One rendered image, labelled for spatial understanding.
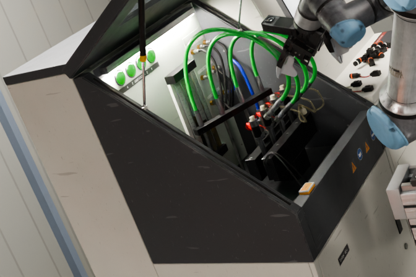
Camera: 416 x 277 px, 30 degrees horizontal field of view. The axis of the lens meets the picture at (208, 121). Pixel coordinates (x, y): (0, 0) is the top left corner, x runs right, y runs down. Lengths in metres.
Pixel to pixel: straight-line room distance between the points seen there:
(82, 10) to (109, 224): 1.99
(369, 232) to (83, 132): 0.96
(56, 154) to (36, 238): 1.36
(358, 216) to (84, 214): 0.88
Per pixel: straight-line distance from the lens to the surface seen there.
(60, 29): 4.16
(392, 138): 1.81
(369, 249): 2.57
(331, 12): 1.91
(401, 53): 1.68
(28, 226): 3.81
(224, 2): 2.78
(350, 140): 2.50
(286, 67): 2.13
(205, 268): 2.43
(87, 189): 2.52
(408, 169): 2.11
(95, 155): 2.42
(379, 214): 2.66
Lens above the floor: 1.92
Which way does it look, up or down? 18 degrees down
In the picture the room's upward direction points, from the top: 21 degrees counter-clockwise
